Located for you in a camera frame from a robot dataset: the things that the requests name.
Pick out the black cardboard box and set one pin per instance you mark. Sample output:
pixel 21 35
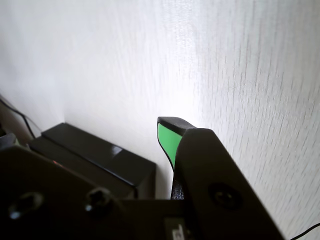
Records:
pixel 75 163

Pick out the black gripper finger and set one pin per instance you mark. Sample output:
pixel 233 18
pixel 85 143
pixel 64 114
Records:
pixel 212 162
pixel 50 195

